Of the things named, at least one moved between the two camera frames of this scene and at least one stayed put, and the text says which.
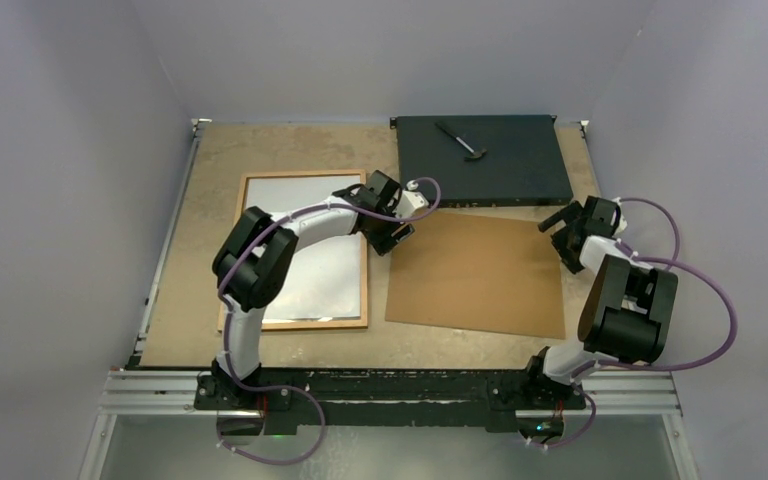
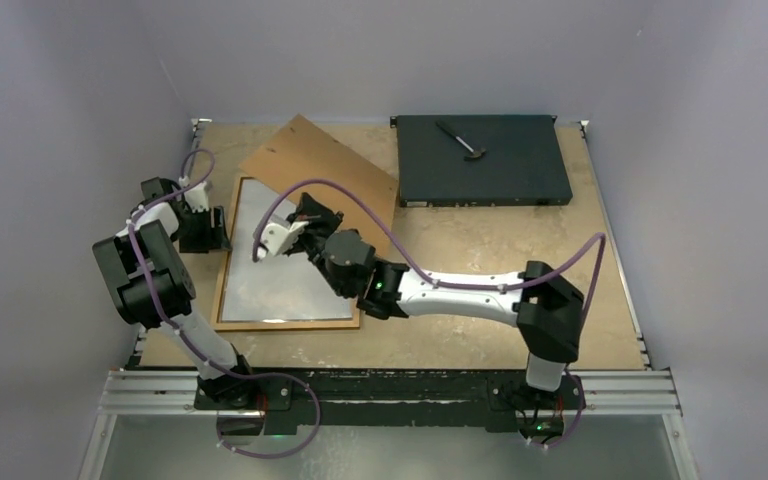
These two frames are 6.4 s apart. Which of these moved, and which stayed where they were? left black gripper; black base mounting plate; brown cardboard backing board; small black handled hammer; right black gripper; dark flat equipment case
Moved: brown cardboard backing board; left black gripper; right black gripper
Stayed: dark flat equipment case; small black handled hammer; black base mounting plate
